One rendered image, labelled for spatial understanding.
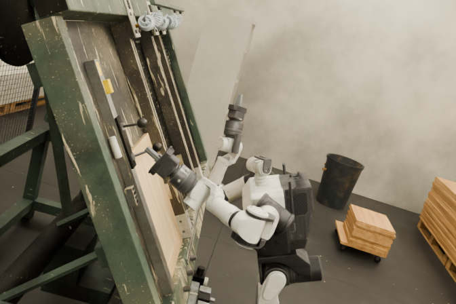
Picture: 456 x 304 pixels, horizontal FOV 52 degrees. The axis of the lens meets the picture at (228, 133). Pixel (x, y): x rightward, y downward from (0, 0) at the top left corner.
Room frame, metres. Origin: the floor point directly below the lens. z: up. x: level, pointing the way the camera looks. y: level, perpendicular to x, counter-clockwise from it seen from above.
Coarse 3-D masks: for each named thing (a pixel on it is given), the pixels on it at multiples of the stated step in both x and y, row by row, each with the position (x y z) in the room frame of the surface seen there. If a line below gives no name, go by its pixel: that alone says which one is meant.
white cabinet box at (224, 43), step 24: (216, 24) 5.92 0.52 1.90; (240, 24) 5.90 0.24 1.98; (216, 48) 5.91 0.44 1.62; (240, 48) 5.89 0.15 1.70; (192, 72) 5.93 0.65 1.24; (216, 72) 5.91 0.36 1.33; (240, 72) 6.47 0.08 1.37; (192, 96) 5.92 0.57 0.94; (216, 96) 5.90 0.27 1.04; (216, 120) 5.90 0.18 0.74
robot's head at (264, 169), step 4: (256, 156) 1.96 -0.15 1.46; (260, 156) 1.98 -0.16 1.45; (264, 160) 1.91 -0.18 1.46; (268, 160) 1.92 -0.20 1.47; (264, 164) 1.91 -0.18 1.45; (268, 164) 1.92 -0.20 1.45; (260, 168) 1.91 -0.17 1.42; (264, 168) 1.90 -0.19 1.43; (268, 168) 1.92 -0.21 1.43; (260, 172) 1.91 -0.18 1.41; (264, 172) 1.90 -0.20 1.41; (268, 172) 1.91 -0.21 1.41
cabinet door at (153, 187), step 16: (144, 144) 2.01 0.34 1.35; (144, 160) 1.94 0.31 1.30; (144, 176) 1.86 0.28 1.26; (160, 176) 2.11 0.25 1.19; (144, 192) 1.79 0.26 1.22; (160, 192) 2.03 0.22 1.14; (160, 208) 1.95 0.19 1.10; (160, 224) 1.87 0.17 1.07; (176, 224) 2.13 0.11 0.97; (160, 240) 1.80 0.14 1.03; (176, 240) 2.03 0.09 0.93; (176, 256) 1.95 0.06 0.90
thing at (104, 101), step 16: (96, 64) 1.65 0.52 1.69; (96, 80) 1.64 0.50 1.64; (96, 96) 1.64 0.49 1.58; (112, 112) 1.65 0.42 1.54; (112, 128) 1.64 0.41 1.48; (128, 176) 1.65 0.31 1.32; (144, 208) 1.65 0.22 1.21; (144, 224) 1.65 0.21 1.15; (160, 256) 1.66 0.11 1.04; (160, 272) 1.66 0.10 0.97
